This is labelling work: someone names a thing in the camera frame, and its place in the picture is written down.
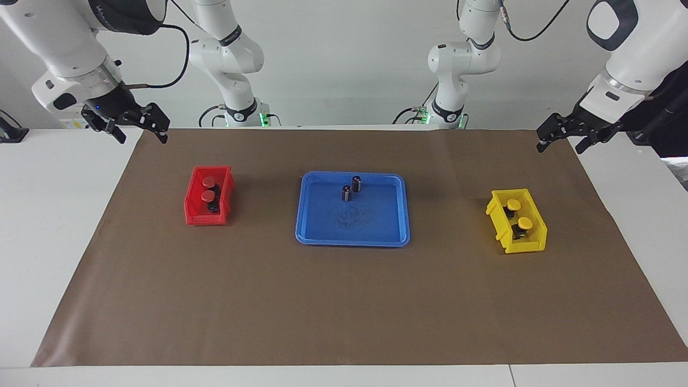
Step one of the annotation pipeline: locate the red plastic bin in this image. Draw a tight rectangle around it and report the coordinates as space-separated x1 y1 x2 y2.
184 166 235 226

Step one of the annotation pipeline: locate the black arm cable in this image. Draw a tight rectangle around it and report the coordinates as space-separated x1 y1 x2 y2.
123 0 203 90
497 0 571 42

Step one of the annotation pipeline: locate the blue plastic tray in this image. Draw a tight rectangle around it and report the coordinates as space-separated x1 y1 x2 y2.
295 171 411 248

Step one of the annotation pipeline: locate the black base cable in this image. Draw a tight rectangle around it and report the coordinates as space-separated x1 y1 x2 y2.
392 83 439 125
198 104 229 128

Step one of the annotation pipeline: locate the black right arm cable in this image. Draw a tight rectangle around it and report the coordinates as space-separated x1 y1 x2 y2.
123 0 203 90

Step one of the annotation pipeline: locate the yellow plastic bin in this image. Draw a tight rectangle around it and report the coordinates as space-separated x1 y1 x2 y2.
486 188 548 254

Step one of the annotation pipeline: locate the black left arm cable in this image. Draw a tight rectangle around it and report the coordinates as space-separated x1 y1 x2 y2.
497 0 571 42

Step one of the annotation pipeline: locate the black curtain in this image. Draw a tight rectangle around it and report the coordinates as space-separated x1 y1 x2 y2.
623 67 688 159

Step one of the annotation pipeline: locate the brown paper mat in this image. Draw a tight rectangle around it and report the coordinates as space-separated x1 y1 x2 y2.
31 128 688 367

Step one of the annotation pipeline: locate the black clamp mount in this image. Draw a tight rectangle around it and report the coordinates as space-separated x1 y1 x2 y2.
0 110 29 144

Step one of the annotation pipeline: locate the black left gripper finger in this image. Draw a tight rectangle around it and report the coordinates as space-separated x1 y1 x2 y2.
576 128 611 155
536 113 575 154

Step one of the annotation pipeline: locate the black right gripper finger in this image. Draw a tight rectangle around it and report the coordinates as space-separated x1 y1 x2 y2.
125 102 171 144
104 119 128 145

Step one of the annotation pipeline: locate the grey white object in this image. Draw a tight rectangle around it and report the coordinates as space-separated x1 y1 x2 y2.
666 156 688 191

